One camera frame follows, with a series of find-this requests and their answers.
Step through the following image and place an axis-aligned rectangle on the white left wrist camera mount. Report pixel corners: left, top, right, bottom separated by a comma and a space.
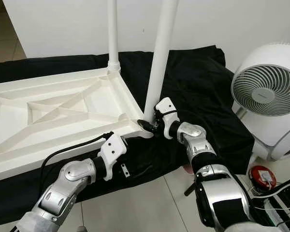
98, 133, 128, 182

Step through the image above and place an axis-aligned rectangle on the black metal floor rack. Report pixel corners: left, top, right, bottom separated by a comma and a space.
256, 186, 290, 232

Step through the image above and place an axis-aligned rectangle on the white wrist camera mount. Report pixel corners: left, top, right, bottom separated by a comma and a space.
98, 133, 128, 182
155, 97, 178, 138

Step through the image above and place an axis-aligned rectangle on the white plastic table leg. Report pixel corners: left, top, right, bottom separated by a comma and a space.
106, 0, 121, 73
143, 0, 179, 121

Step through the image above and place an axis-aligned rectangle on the white standing fan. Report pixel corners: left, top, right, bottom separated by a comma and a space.
227, 43, 290, 161

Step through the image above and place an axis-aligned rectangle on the black metal stand pole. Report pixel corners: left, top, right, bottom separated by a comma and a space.
184, 181, 197, 197

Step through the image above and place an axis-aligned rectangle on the pink white round stool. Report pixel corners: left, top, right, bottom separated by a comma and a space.
183, 162, 195, 174

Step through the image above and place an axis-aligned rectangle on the white plastic children table top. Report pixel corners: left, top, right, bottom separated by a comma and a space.
0, 67, 153, 183

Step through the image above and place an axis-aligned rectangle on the white green plastic tool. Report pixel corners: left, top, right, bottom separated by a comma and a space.
263, 201, 286, 225

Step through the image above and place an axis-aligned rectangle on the red floor object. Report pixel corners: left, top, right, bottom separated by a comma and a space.
249, 165, 277, 190

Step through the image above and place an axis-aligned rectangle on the white floor cable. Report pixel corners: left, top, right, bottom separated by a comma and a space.
254, 181, 290, 213

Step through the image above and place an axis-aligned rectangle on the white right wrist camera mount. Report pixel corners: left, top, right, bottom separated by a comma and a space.
155, 97, 178, 138

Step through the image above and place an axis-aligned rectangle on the black table cloth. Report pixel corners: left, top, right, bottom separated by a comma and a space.
0, 45, 257, 227

